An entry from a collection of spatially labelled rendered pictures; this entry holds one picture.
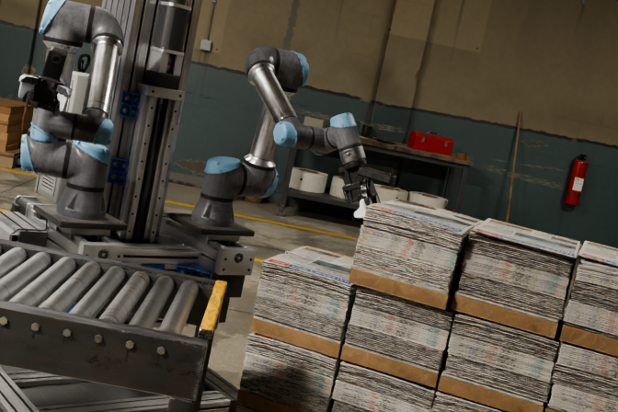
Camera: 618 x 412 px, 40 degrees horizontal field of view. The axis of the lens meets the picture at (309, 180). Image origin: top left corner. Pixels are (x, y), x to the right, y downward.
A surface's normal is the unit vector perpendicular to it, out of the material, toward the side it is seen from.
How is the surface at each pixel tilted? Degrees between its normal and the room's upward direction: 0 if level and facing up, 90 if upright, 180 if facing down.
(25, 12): 90
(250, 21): 90
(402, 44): 90
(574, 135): 90
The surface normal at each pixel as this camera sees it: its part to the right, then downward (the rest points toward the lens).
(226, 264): 0.62, 0.22
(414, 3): 0.02, 0.12
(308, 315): -0.34, 0.05
